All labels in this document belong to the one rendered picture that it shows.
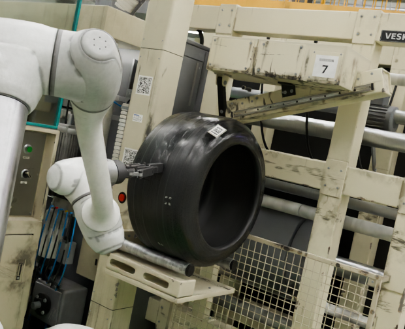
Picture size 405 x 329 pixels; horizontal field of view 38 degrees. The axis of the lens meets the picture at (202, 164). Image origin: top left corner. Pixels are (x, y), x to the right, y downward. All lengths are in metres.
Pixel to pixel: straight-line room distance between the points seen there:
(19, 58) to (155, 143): 0.97
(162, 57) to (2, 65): 1.23
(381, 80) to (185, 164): 0.80
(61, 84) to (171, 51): 1.20
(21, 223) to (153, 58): 0.82
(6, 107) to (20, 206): 1.35
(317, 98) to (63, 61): 1.38
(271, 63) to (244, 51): 0.14
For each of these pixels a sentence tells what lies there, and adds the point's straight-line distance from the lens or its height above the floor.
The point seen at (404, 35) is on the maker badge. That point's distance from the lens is 2.46.
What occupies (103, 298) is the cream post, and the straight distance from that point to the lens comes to 2.41.
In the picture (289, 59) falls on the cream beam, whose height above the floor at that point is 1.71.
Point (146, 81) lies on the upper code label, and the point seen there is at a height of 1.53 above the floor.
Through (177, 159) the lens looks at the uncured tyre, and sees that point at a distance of 1.93.
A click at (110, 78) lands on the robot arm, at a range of 1.15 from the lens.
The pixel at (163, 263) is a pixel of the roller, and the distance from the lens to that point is 2.09.
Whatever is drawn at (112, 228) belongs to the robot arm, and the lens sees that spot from 1.59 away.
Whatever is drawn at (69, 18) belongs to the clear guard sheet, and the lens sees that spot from 2.43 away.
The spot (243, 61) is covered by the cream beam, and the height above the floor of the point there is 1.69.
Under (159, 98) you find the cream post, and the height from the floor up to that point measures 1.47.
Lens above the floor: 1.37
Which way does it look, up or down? 3 degrees down
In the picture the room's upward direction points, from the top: 12 degrees clockwise
